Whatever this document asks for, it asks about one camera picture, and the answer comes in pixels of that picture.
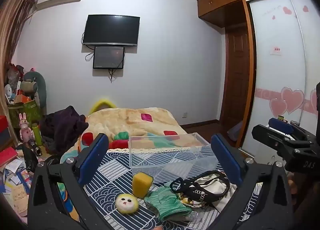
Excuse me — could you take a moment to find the brown wooden door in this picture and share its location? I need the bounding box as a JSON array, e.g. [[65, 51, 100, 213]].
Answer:
[[220, 26, 252, 143]]

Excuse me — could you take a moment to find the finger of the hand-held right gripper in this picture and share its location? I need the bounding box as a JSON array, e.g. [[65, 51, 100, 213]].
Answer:
[[268, 117, 295, 134], [251, 124, 313, 157]]

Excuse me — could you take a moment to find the pink rabbit toy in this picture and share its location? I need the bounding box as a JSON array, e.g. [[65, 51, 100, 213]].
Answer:
[[18, 112, 35, 143]]

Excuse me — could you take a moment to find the black wall television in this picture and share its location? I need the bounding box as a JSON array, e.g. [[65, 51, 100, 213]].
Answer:
[[82, 14, 141, 47]]

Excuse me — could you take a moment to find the blue white patterned bedsheet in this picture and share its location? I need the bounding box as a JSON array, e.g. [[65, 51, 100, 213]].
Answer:
[[60, 145, 264, 230]]

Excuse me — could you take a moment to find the beige printed blanket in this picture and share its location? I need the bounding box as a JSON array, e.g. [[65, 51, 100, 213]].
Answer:
[[77, 107, 202, 151]]

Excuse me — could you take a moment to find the small black wall monitor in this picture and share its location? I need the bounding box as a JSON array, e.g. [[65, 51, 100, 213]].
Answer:
[[92, 46, 125, 70]]

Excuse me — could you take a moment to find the dark purple cloth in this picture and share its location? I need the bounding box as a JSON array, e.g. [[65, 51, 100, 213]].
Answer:
[[39, 105, 89, 156]]

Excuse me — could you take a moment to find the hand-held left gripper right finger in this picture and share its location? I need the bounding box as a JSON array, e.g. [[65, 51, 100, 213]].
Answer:
[[211, 133, 294, 230]]

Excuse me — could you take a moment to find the brown striped curtain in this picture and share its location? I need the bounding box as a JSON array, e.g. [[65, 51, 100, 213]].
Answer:
[[0, 0, 40, 113]]

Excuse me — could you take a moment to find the white wardrobe with pink hearts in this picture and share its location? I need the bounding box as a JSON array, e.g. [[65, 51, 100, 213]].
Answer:
[[246, 0, 320, 162]]

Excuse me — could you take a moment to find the round yellow face plush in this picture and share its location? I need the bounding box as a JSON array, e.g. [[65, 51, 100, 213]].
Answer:
[[115, 193, 139, 214]]

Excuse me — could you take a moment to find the red box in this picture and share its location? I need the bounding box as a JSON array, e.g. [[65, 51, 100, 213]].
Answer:
[[0, 115, 13, 146]]

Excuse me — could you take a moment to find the white bag with black straps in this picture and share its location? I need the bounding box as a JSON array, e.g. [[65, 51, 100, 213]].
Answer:
[[170, 170, 238, 208]]

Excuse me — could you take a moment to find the black television cable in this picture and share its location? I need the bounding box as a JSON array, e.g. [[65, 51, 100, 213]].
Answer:
[[81, 33, 95, 62]]

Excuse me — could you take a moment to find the red book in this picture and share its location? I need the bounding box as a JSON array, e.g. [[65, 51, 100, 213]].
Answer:
[[0, 146, 18, 168]]

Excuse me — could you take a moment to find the green knitted glove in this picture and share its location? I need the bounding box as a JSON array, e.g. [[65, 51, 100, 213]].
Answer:
[[144, 186, 193, 222]]

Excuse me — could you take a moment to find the green storage box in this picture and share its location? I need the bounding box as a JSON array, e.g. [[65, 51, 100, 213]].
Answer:
[[7, 97, 43, 123]]

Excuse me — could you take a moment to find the black flashlight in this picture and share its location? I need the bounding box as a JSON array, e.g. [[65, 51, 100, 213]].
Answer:
[[27, 139, 43, 156]]

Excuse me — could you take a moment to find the pile of papers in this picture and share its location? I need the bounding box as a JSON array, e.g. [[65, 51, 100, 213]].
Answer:
[[0, 157, 36, 222]]

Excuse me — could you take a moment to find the yellow sponge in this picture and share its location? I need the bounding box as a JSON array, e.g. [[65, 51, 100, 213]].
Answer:
[[132, 172, 154, 198]]

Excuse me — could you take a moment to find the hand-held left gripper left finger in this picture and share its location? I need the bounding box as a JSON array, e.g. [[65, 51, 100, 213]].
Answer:
[[27, 133, 110, 230]]

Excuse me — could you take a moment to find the clear plastic box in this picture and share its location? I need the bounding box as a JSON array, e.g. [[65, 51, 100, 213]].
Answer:
[[128, 132, 219, 177]]

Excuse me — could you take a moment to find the grey green plush toy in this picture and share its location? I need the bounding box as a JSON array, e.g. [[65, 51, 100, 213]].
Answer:
[[19, 70, 47, 109]]

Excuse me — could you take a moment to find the green bottle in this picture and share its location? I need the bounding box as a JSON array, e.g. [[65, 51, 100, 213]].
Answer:
[[32, 123, 44, 146]]

